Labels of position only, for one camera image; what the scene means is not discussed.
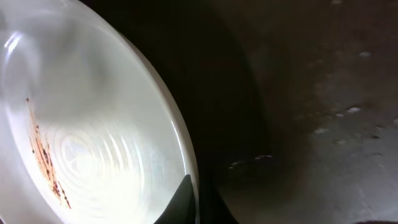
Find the white plate back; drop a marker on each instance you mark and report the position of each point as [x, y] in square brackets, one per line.
[89, 131]

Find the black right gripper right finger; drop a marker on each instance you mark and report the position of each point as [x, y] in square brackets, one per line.
[213, 209]

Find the brown tray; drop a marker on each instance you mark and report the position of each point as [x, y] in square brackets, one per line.
[291, 106]

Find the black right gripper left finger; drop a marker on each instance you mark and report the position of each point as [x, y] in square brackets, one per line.
[181, 208]

